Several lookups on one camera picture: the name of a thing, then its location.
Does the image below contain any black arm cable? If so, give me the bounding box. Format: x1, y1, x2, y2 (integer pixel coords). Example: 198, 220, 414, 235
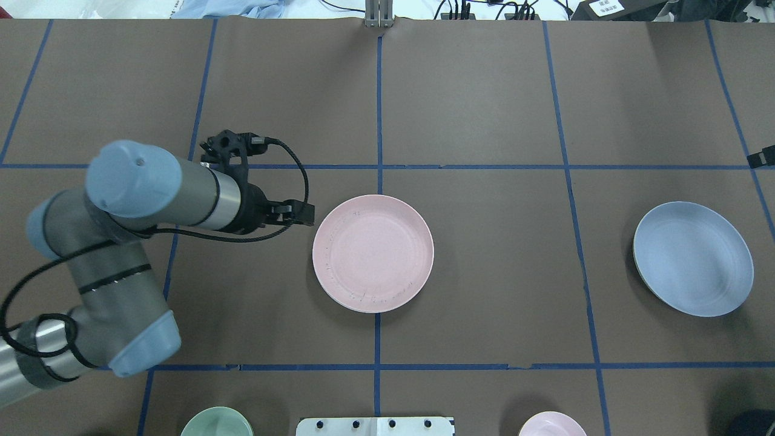
0, 137, 311, 383

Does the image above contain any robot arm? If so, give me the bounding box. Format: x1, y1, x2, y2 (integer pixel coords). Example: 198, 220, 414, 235
2, 131, 315, 408

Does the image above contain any pink bowl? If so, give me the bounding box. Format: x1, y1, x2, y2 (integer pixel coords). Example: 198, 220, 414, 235
518, 411, 587, 436

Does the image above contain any aluminium frame post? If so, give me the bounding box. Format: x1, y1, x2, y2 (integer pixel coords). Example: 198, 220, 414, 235
364, 0, 395, 28

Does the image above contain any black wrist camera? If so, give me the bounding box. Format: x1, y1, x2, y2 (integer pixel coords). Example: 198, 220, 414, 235
747, 145, 775, 169
199, 130, 268, 185

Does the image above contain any dark blue pot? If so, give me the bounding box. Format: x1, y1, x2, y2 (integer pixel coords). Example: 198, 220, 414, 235
724, 409, 774, 435

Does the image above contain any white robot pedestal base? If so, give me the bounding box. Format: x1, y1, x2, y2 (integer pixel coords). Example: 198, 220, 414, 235
295, 416, 456, 435

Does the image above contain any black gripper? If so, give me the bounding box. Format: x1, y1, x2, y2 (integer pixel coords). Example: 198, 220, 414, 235
237, 183, 315, 235

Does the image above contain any blue cloth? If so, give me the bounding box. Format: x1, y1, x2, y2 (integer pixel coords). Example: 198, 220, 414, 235
171, 1, 286, 19

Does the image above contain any pink plate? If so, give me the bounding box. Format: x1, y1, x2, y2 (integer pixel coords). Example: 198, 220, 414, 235
312, 195, 435, 314

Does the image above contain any black power strip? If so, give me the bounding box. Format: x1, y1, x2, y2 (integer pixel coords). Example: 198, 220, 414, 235
434, 1, 540, 21

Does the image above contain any labelled black box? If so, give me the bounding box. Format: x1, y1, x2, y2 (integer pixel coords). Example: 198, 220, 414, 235
570, 1, 668, 22

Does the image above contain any blue plate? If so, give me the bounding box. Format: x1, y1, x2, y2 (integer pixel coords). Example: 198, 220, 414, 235
632, 201, 754, 318

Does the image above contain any green bowl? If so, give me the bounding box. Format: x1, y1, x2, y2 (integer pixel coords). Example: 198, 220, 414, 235
180, 406, 254, 436

